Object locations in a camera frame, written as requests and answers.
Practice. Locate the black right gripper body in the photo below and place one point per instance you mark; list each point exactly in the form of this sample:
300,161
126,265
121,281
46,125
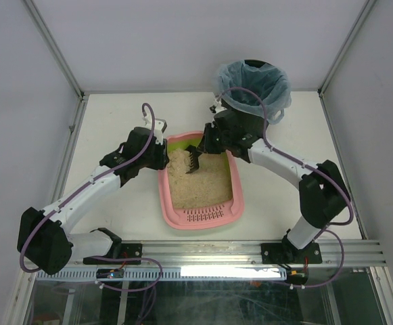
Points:
207,141

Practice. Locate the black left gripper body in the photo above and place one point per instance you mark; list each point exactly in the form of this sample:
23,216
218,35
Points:
162,156

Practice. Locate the black litter scoop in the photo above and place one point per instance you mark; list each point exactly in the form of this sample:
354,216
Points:
194,155

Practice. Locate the pink litter box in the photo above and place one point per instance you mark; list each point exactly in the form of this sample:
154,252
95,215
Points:
203,217

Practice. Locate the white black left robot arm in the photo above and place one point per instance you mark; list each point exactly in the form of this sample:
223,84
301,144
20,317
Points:
45,236

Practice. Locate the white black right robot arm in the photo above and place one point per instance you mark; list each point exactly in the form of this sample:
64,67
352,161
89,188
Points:
321,189

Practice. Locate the beige litter pellets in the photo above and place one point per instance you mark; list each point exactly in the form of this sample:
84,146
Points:
208,186

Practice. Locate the blue plastic bin liner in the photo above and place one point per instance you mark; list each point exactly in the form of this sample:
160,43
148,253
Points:
278,100

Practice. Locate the black ribbed trash bin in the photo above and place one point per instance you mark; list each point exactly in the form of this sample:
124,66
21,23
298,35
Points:
238,82

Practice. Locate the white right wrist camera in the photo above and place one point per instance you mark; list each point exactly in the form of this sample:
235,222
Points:
216,107

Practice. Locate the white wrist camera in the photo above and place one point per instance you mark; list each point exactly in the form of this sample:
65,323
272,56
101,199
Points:
153,129
216,107

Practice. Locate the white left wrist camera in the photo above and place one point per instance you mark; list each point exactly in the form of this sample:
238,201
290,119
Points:
153,129

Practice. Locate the white slotted cable duct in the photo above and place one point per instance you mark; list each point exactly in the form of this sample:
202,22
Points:
151,274

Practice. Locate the aluminium mounting rail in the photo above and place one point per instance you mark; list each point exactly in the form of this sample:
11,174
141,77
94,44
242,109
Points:
330,253

